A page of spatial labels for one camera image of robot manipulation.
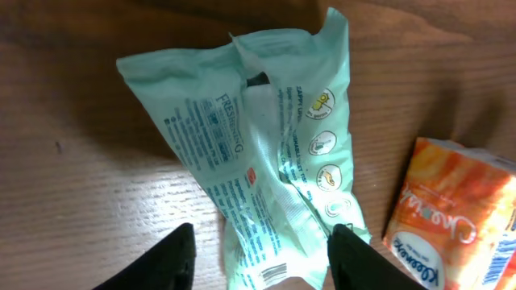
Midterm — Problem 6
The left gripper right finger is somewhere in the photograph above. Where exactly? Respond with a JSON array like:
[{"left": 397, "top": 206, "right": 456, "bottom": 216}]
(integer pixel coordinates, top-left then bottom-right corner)
[{"left": 327, "top": 224, "right": 425, "bottom": 290}]

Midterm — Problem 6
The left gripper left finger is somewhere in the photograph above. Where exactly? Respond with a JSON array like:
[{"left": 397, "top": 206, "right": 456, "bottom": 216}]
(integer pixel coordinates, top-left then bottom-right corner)
[{"left": 94, "top": 223, "right": 196, "bottom": 290}]

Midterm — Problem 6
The orange tissue pack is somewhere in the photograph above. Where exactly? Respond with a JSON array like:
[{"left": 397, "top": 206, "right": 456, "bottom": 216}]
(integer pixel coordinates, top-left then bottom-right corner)
[{"left": 383, "top": 138, "right": 515, "bottom": 290}]

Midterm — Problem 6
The mint green wipes pack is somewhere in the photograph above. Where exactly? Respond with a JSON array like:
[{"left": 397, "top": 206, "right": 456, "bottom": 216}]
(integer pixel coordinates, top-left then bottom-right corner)
[{"left": 116, "top": 8, "right": 371, "bottom": 289}]

